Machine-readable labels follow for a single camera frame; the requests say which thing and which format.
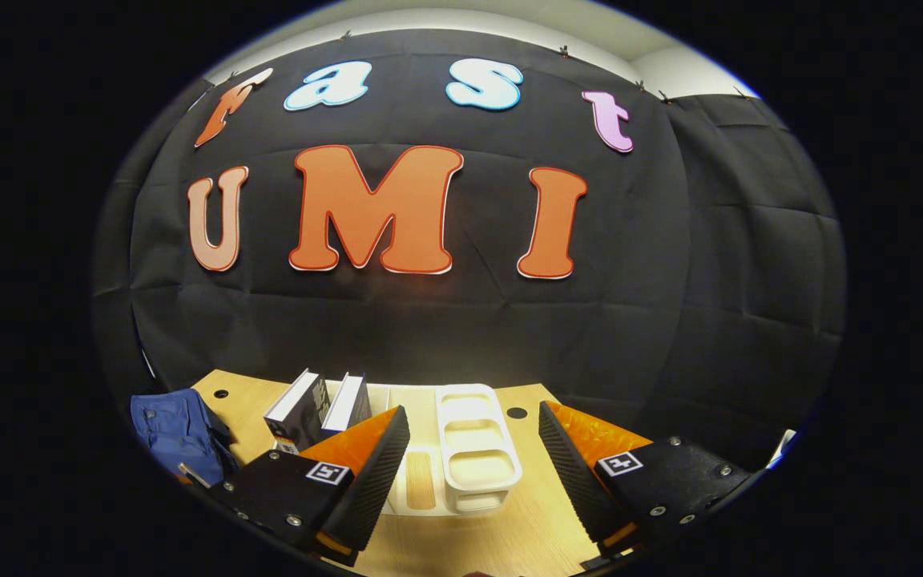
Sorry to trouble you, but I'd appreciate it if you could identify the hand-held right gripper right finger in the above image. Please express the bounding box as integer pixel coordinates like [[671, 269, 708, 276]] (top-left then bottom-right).
[[538, 400, 755, 559]]

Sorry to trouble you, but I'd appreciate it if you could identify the white plastic bookshelf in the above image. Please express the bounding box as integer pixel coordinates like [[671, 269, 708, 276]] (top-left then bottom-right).
[[325, 383, 525, 518]]

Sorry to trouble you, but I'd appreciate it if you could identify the dark book with blue edge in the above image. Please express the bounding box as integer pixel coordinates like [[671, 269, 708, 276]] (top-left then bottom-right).
[[321, 373, 372, 438]]

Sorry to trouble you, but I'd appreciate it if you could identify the black cover book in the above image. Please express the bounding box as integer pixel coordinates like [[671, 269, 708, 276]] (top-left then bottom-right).
[[264, 369, 333, 454]]

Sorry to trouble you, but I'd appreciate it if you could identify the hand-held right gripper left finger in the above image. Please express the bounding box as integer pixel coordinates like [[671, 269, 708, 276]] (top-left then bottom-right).
[[209, 405, 413, 567]]

